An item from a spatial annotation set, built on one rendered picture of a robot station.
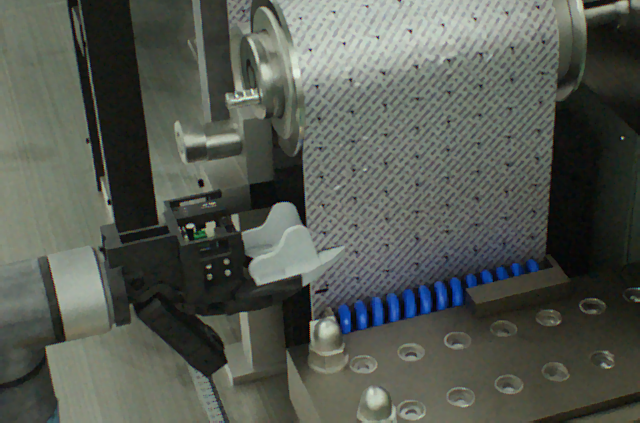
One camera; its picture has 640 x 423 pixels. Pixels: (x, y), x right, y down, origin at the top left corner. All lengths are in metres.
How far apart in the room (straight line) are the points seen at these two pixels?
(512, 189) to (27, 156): 0.75
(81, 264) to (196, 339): 0.13
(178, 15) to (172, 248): 0.99
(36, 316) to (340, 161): 0.28
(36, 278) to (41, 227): 0.50
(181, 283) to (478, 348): 0.27
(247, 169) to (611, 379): 0.37
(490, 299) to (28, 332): 0.41
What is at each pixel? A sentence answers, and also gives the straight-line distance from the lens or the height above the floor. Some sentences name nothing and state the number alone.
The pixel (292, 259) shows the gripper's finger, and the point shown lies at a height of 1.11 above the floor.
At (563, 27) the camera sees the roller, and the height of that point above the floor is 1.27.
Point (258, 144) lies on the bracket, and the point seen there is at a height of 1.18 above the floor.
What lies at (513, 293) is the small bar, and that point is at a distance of 1.20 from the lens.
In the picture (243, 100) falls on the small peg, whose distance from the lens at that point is 1.11.
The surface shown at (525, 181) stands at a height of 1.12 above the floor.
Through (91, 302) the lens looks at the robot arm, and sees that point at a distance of 1.10.
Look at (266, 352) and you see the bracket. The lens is 1.33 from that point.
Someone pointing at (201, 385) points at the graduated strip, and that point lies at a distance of 1.34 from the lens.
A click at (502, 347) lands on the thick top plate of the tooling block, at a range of 1.17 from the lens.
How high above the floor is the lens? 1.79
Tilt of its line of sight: 34 degrees down
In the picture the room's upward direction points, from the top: 3 degrees counter-clockwise
